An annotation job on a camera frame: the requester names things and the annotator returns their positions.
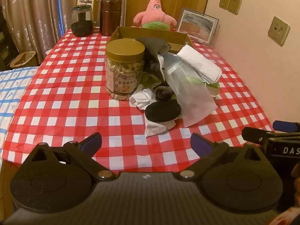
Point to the red checkered tablecloth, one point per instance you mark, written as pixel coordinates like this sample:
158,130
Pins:
70,86

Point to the pink starfish plush toy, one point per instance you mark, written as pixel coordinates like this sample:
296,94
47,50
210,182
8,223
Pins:
154,14

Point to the glass jar dark contents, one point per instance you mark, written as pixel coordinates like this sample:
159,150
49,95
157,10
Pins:
82,28

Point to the cardboard box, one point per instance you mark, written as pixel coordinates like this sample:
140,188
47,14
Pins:
140,32

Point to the nut jar gold lid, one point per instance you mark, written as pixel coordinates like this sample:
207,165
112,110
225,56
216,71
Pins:
124,75

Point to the patterned grey curtain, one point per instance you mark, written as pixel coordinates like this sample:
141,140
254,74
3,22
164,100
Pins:
35,16

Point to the white towel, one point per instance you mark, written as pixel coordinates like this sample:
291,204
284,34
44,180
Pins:
199,61

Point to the beige wall socket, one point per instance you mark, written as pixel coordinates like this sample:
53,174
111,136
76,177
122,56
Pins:
224,1
234,4

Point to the brown cylindrical canister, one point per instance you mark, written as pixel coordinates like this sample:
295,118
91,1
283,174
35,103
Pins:
110,16

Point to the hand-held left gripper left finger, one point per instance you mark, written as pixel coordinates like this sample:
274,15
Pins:
91,143

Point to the person's right hand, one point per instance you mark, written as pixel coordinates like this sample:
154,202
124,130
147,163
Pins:
295,175

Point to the pale grey cloth black trim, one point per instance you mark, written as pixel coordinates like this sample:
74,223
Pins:
155,127

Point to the blue patterned bed sheet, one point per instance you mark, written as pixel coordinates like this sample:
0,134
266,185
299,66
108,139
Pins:
11,93

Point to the clear acrylic picture frame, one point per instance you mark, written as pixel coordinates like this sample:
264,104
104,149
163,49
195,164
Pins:
196,25

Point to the dark shelf unit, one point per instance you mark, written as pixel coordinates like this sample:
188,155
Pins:
7,42

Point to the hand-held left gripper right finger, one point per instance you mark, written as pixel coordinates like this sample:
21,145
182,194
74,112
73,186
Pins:
199,142

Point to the black round fuzzy pad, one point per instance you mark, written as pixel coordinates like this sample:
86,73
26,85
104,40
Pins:
163,111

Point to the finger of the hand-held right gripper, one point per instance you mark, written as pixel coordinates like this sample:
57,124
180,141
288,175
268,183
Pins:
284,126
254,136

